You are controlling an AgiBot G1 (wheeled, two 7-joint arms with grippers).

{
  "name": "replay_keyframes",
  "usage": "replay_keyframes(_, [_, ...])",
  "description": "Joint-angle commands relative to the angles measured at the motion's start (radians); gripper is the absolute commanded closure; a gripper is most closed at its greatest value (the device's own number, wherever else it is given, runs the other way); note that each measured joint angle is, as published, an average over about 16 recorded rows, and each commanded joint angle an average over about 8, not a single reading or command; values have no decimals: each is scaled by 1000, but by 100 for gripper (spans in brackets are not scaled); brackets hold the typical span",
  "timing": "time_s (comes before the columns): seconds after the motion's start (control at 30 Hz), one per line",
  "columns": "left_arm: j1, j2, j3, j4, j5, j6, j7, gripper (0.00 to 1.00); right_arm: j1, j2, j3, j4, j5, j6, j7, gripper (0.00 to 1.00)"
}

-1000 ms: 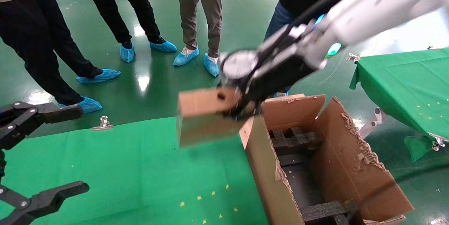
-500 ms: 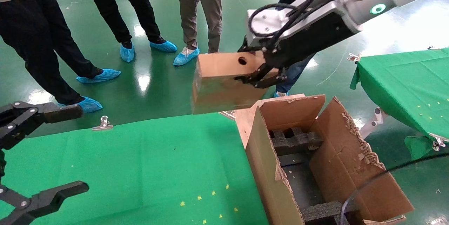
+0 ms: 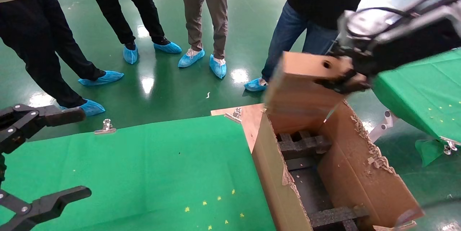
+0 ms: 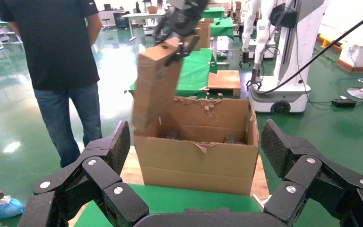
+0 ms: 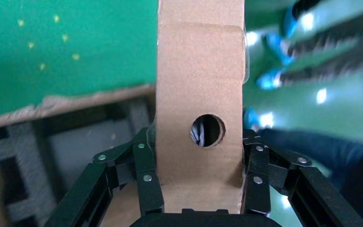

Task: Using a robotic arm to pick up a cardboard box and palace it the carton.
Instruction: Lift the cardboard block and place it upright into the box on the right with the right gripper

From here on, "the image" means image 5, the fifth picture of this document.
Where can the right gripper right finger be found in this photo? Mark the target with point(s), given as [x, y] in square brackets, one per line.
[258, 175]

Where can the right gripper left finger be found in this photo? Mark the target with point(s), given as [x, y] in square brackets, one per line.
[144, 163]

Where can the small brown cardboard box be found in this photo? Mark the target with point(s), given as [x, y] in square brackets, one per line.
[197, 69]

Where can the large open cardboard carton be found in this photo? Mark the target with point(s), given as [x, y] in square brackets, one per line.
[59, 103]

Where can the blue shoe cover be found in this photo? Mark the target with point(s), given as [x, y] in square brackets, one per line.
[251, 119]
[290, 18]
[278, 47]
[267, 80]

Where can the black foam insert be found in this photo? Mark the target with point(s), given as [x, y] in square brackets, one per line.
[28, 188]

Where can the large green table cloth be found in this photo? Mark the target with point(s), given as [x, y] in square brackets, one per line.
[75, 47]

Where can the person in brown trousers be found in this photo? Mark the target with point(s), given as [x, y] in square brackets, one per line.
[335, 47]

